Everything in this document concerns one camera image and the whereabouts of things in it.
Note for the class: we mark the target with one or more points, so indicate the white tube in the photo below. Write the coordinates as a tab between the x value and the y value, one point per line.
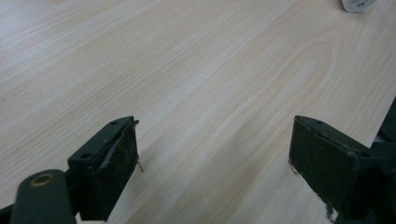
355	4

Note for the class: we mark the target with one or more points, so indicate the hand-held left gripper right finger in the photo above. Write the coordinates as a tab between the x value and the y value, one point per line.
327	168

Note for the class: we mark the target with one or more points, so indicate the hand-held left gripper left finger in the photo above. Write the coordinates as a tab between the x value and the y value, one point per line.
102	168

